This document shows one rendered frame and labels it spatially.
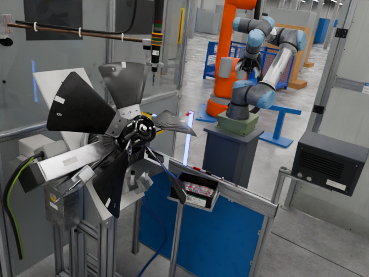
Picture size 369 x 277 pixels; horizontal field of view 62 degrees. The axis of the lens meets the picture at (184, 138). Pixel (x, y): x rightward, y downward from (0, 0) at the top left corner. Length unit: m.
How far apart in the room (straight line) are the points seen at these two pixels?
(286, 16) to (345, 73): 9.20
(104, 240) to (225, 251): 0.71
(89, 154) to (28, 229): 0.99
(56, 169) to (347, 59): 2.31
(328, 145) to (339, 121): 1.49
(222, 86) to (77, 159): 4.13
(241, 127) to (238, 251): 0.73
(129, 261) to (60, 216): 0.88
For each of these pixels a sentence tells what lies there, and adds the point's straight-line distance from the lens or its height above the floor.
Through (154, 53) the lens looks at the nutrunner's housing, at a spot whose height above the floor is 1.51.
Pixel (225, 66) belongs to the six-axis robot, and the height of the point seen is 0.92.
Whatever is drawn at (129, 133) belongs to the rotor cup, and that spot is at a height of 1.20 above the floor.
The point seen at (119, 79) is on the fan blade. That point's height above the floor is 1.36.
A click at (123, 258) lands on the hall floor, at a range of 2.40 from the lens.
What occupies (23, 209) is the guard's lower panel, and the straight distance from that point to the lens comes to 2.07.
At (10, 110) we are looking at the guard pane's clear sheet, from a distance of 1.80.
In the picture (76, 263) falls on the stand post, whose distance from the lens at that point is 1.96.
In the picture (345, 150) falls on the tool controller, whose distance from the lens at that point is 1.41.
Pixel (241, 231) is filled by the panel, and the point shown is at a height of 0.61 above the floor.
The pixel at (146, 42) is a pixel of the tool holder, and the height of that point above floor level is 1.55.
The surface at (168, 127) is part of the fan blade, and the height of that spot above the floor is 1.18.
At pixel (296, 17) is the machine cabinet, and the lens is 11.82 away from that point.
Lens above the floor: 1.69
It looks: 23 degrees down
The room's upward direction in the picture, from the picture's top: 7 degrees clockwise
